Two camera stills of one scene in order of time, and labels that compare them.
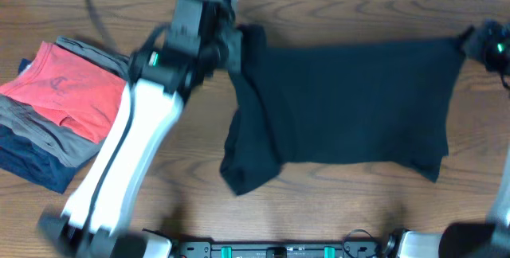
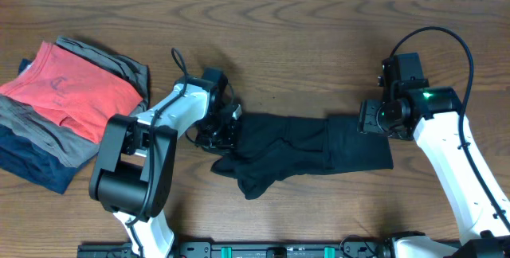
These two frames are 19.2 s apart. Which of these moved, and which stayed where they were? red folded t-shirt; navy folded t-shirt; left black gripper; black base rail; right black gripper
Moved: right black gripper; left black gripper
Stayed: black base rail; navy folded t-shirt; red folded t-shirt
